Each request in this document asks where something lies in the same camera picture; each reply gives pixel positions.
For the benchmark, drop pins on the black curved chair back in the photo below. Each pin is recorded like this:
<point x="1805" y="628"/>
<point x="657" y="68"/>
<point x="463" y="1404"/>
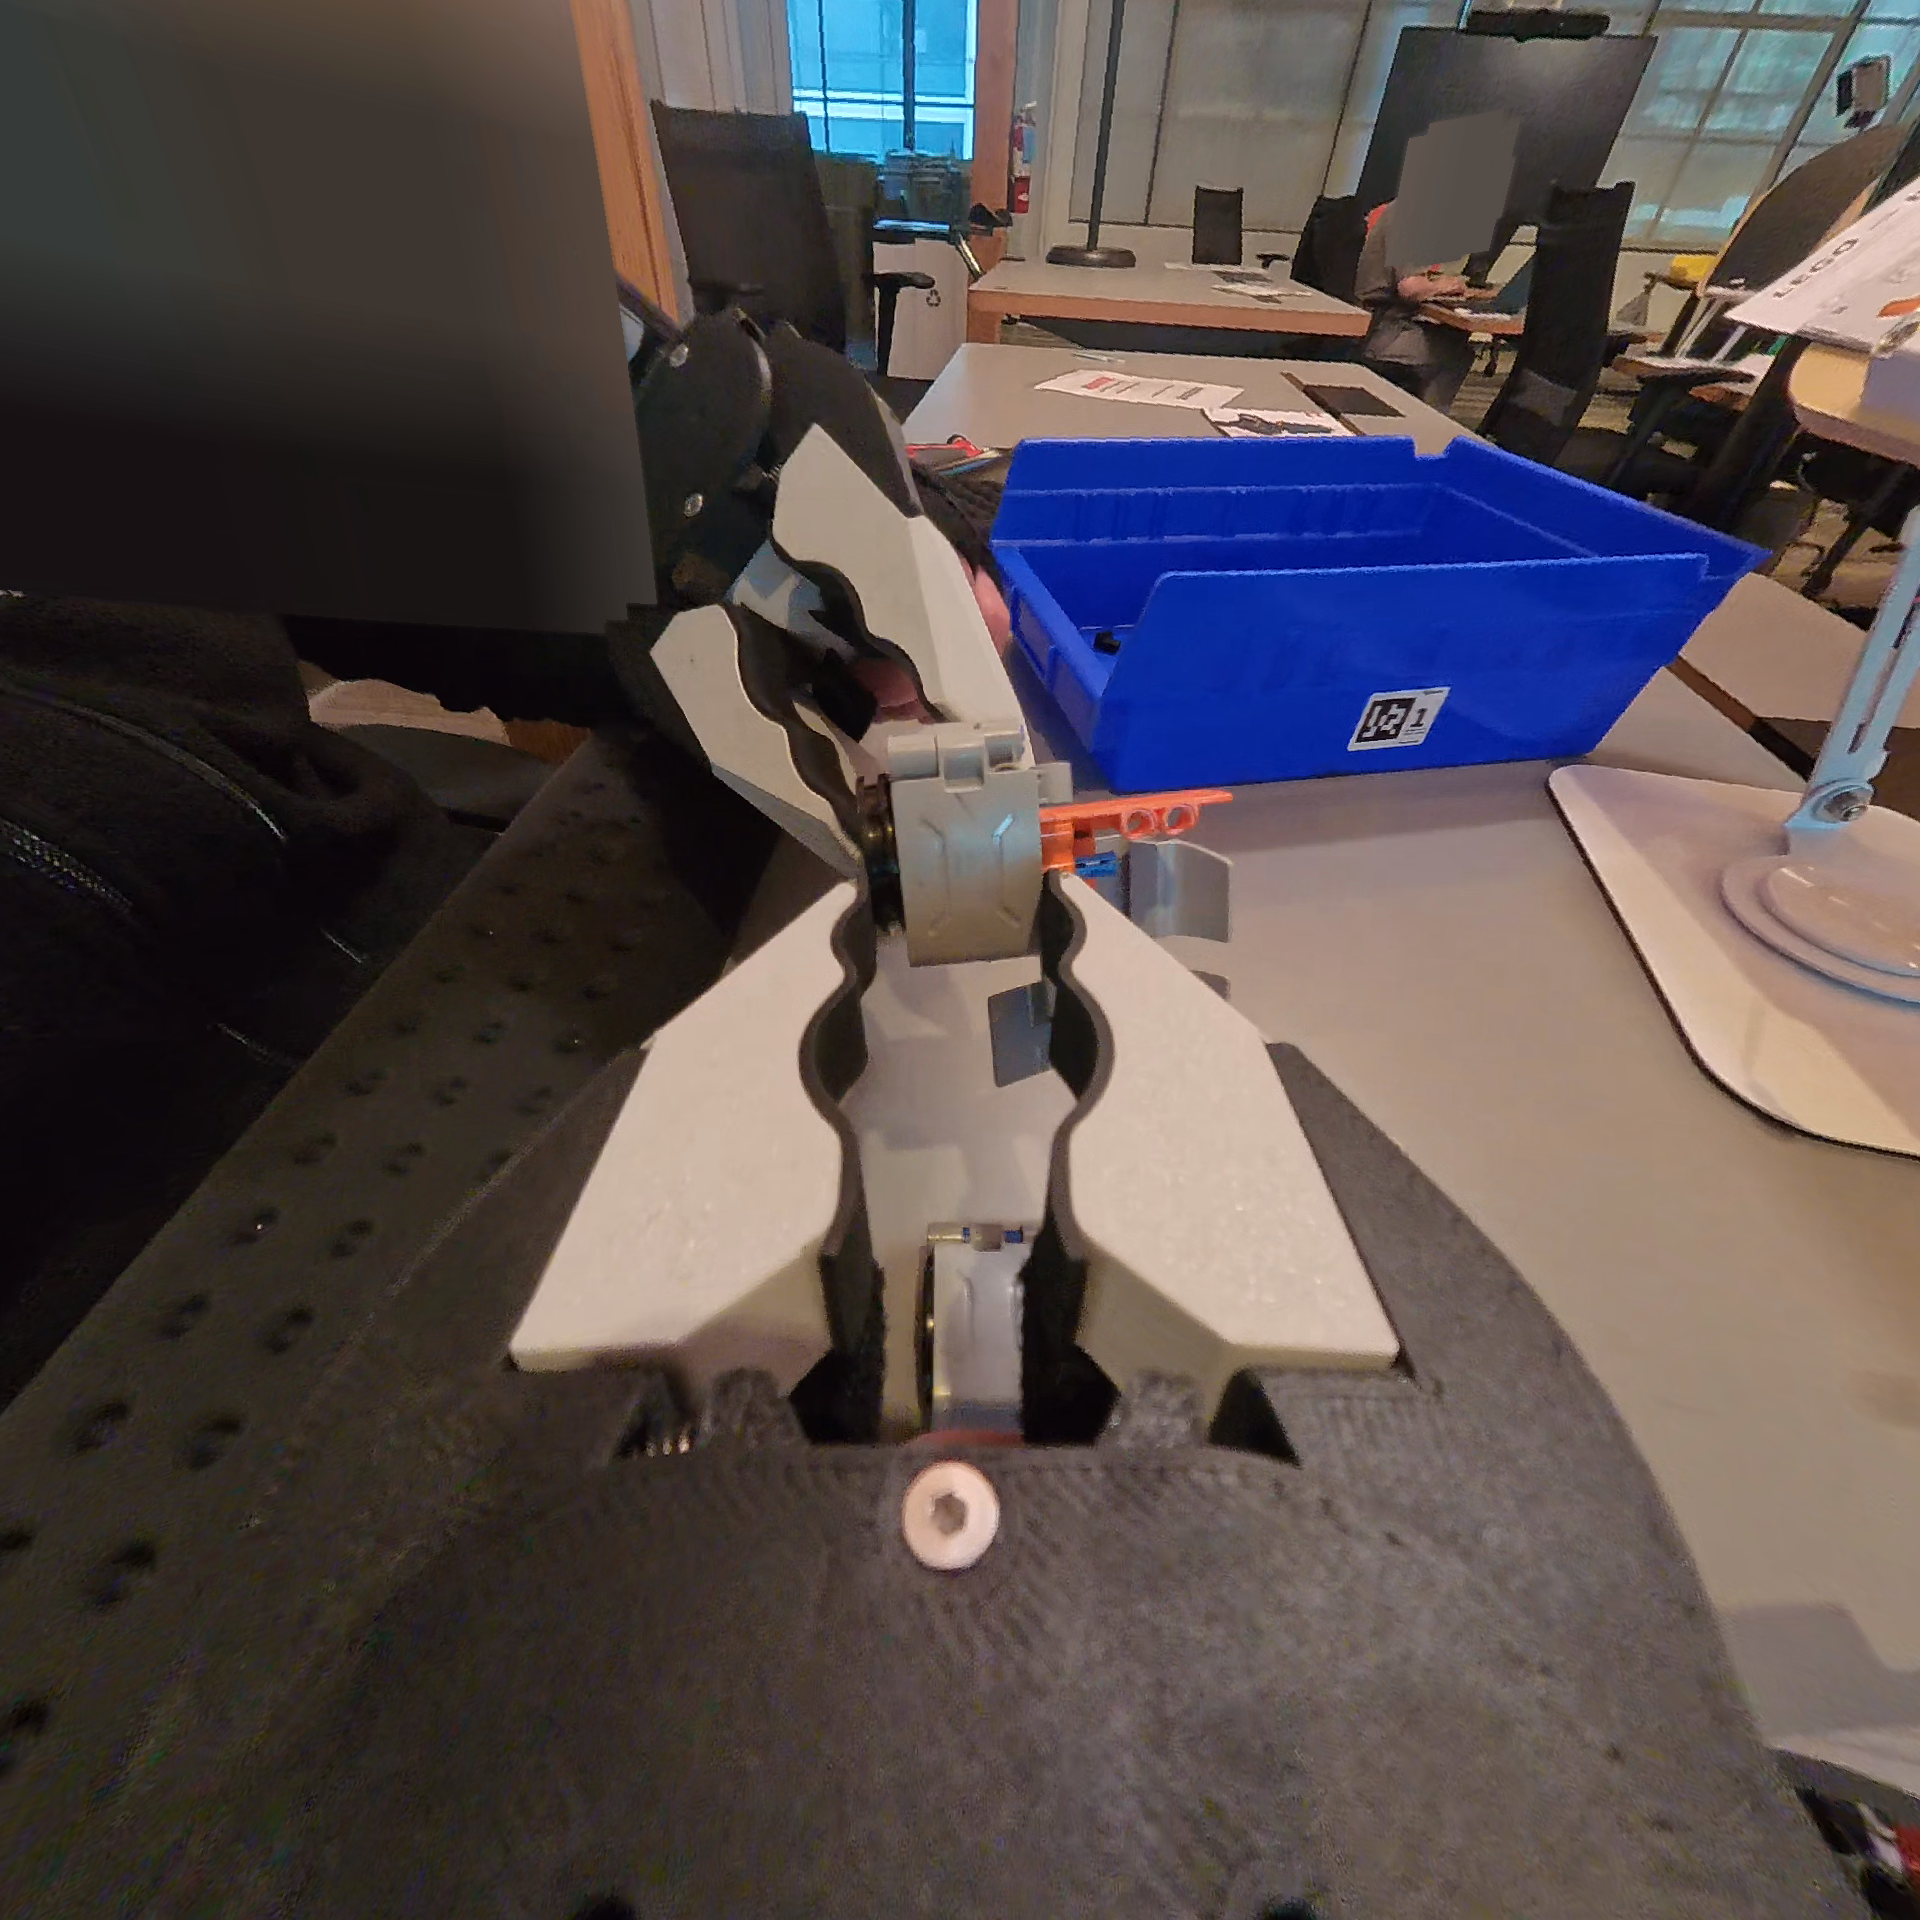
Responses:
<point x="1815" y="192"/>

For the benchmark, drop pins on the white paper sheet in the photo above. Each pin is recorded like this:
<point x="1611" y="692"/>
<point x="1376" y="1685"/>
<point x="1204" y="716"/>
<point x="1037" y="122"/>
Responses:
<point x="1283" y="422"/>
<point x="1140" y="386"/>

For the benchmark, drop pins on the black tablet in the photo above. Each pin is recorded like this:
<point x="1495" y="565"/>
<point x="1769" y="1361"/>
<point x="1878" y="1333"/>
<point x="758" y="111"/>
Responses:
<point x="1350" y="398"/>

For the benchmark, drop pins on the black high-back chair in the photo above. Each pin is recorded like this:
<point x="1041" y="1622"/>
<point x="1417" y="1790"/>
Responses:
<point x="1567" y="302"/>

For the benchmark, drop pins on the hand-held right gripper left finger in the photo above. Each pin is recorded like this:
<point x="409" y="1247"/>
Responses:
<point x="691" y="1200"/>

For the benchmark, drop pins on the black dimpled cushion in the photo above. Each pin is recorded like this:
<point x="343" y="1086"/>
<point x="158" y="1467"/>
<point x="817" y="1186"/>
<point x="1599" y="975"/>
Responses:
<point x="303" y="1200"/>

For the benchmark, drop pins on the person's left hand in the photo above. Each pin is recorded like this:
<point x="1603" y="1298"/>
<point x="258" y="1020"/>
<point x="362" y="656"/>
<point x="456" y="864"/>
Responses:
<point x="895" y="692"/>

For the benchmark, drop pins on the wooden pillar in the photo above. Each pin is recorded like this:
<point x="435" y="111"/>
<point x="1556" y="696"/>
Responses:
<point x="630" y="152"/>

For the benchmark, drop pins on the black desk chair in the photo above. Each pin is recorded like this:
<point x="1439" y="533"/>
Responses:
<point x="1220" y="222"/>

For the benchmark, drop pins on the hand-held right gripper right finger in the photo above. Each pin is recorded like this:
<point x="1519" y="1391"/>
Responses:
<point x="1217" y="1200"/>

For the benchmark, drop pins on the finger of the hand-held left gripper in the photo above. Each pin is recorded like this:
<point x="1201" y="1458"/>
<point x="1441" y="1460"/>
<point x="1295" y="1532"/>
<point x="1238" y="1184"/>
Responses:
<point x="899" y="586"/>
<point x="735" y="705"/>

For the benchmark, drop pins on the black office chair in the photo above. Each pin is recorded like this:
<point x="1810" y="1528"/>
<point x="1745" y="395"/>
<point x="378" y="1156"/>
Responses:
<point x="749" y="226"/>

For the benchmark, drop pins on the black floor stand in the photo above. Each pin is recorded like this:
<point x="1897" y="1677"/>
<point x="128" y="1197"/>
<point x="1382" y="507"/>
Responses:
<point x="1091" y="249"/>

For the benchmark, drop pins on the red fire extinguisher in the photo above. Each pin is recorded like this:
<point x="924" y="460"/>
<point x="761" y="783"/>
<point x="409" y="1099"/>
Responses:
<point x="1022" y="158"/>

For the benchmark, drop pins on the small grey brick hinge assembly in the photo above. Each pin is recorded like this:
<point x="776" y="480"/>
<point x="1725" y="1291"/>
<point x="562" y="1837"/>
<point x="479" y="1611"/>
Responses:
<point x="975" y="1319"/>

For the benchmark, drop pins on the black padded case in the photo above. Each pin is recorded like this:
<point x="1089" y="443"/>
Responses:
<point x="961" y="509"/>

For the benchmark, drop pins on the white printed instruction sheet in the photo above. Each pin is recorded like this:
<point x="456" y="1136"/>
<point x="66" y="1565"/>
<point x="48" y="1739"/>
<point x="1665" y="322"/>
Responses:
<point x="1831" y="268"/>

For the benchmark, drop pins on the grey orange brick wheel assembly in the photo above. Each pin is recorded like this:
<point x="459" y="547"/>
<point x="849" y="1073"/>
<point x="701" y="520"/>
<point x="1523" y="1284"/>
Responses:
<point x="961" y="855"/>

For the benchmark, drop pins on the white document stand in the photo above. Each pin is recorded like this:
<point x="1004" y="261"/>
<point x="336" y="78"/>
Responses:
<point x="1725" y="933"/>

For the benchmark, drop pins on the black monitor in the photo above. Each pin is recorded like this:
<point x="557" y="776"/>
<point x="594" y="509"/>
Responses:
<point x="1590" y="118"/>

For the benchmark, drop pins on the blue bin with tag label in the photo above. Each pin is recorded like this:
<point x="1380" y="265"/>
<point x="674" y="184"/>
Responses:
<point x="1350" y="632"/>

